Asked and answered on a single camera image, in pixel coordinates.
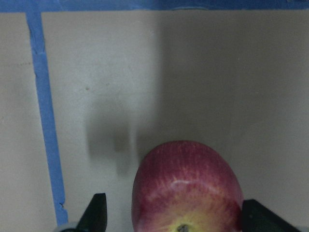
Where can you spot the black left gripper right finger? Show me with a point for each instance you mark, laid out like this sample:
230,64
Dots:
258,218

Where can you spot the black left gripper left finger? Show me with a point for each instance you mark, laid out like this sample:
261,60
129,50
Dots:
94,218

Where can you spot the red yellow apple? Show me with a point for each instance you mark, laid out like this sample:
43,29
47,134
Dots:
185,185

